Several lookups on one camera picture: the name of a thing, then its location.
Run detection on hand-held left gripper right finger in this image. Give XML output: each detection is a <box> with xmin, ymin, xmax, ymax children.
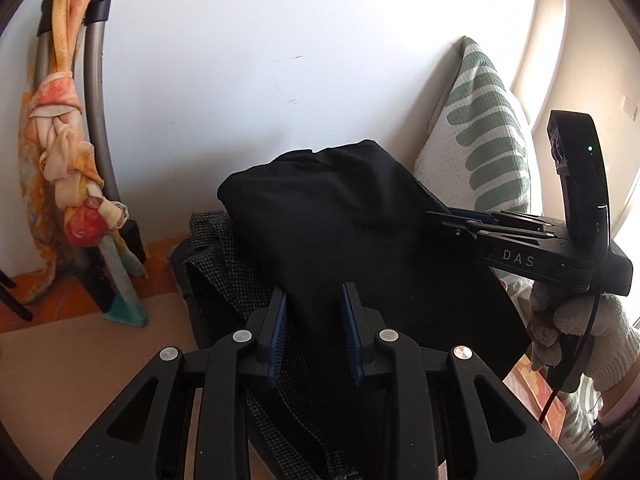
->
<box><xmin>340</xmin><ymin>282</ymin><xmax>581</xmax><ymax>480</ymax></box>

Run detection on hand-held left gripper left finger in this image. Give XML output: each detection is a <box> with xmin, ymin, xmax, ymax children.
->
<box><xmin>52</xmin><ymin>285</ymin><xmax>288</xmax><ymax>480</ymax></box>

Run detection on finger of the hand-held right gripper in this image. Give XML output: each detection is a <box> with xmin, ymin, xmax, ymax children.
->
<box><xmin>424</xmin><ymin>211</ymin><xmax>551</xmax><ymax>248</ymax></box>
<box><xmin>447</xmin><ymin>209</ymin><xmax>548</xmax><ymax>231</ymax></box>

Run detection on black pants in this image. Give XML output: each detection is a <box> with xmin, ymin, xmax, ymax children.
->
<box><xmin>217</xmin><ymin>139</ymin><xmax>532</xmax><ymax>480</ymax></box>

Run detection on person's right hand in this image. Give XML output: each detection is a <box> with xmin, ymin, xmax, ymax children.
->
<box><xmin>527</xmin><ymin>282</ymin><xmax>640</xmax><ymax>391</ymax></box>

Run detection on white green leaf pillow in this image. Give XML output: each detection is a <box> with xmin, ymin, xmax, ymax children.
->
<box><xmin>414</xmin><ymin>36</ymin><xmax>606</xmax><ymax>468</ymax></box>

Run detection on grey checked garment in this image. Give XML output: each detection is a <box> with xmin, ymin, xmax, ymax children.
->
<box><xmin>170</xmin><ymin>210</ymin><xmax>366</xmax><ymax>480</ymax></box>

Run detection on beige blanket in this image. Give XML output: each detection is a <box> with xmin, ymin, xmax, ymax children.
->
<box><xmin>0</xmin><ymin>295</ymin><xmax>211</xmax><ymax>480</ymax></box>

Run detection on black tripod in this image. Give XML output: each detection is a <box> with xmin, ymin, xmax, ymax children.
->
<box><xmin>0</xmin><ymin>269</ymin><xmax>35</xmax><ymax>322</ymax></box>

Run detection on orange floral cloth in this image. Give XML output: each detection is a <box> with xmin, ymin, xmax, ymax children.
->
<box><xmin>19</xmin><ymin>0</ymin><xmax>151</xmax><ymax>328</ymax></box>

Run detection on grey folded metal chair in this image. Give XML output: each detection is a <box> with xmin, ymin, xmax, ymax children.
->
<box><xmin>35</xmin><ymin>0</ymin><xmax>147</xmax><ymax>313</ymax></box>

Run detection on dark gripper cable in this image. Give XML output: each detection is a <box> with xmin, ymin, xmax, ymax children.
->
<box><xmin>539</xmin><ymin>204</ymin><xmax>611</xmax><ymax>426</ymax></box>

